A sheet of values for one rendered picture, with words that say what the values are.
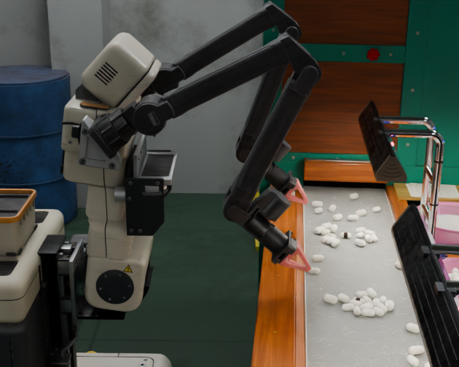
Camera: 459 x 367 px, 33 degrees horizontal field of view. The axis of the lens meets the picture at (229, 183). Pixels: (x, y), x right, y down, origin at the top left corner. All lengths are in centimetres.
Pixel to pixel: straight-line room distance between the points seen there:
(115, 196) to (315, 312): 59
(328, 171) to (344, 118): 20
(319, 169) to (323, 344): 104
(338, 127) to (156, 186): 99
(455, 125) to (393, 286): 87
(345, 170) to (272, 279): 80
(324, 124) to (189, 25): 206
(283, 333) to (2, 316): 72
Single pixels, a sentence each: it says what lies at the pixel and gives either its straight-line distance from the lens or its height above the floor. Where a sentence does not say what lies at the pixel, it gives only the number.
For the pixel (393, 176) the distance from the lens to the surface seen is 203.
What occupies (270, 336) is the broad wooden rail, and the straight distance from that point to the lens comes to 182.
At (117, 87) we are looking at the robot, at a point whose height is 128.
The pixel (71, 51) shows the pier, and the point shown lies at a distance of 453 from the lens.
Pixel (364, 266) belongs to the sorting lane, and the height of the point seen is 74.
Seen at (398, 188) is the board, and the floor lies 78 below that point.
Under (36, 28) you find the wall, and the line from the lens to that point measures 484.
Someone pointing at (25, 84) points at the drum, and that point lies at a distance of 422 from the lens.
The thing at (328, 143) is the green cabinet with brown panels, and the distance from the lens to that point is 281.
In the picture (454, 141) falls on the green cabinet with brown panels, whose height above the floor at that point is 93.
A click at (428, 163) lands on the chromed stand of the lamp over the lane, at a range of 242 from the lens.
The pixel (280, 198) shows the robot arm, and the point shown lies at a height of 103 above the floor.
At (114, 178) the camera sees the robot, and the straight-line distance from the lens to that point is 206.
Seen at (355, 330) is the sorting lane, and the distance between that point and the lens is 192.
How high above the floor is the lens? 168
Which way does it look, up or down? 19 degrees down
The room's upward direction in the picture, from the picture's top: 1 degrees clockwise
